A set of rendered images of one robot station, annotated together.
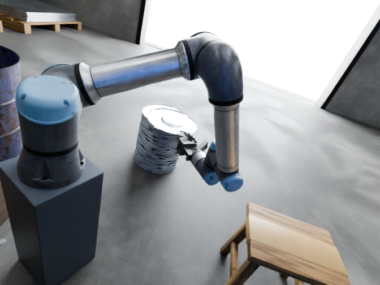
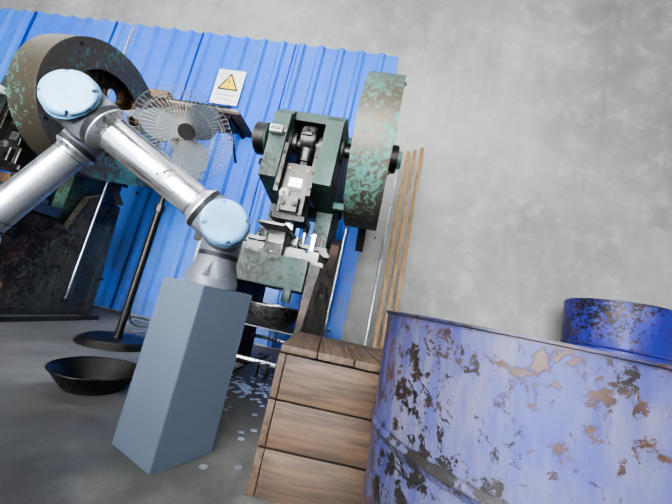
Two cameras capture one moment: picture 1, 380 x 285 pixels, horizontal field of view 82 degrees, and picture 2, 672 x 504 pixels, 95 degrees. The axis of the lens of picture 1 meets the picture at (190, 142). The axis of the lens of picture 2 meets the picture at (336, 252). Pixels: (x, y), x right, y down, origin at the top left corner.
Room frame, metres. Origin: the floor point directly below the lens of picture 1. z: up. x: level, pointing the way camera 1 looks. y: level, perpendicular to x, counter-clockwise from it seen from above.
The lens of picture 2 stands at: (1.29, 0.77, 0.47)
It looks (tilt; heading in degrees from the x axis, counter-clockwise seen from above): 10 degrees up; 186
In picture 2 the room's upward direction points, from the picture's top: 12 degrees clockwise
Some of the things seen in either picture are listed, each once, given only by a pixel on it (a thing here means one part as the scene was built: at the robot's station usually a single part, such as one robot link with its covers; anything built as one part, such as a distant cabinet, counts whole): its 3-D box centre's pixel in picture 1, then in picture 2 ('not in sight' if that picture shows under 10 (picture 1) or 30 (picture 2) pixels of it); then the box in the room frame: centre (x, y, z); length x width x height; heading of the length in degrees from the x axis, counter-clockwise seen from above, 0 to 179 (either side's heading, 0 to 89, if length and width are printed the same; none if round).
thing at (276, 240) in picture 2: not in sight; (275, 240); (-0.15, 0.30, 0.72); 0.25 x 0.14 x 0.14; 0
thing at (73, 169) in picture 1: (52, 153); (214, 269); (0.40, 0.32, 0.50); 0.15 x 0.15 x 0.10
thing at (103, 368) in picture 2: not in sight; (95, 376); (0.16, -0.13, 0.04); 0.30 x 0.30 x 0.07
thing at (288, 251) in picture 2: not in sight; (281, 255); (-0.32, 0.30, 0.68); 0.45 x 0.30 x 0.06; 90
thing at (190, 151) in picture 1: (189, 149); not in sight; (0.88, -0.01, 0.34); 0.12 x 0.09 x 0.08; 39
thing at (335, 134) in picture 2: not in sight; (294, 235); (-0.47, 0.30, 0.83); 0.79 x 0.43 x 1.34; 0
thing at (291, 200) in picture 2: not in sight; (295, 190); (-0.28, 0.30, 1.04); 0.17 x 0.15 x 0.30; 0
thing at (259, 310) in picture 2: not in sight; (267, 313); (-0.32, 0.30, 0.36); 0.34 x 0.34 x 0.10
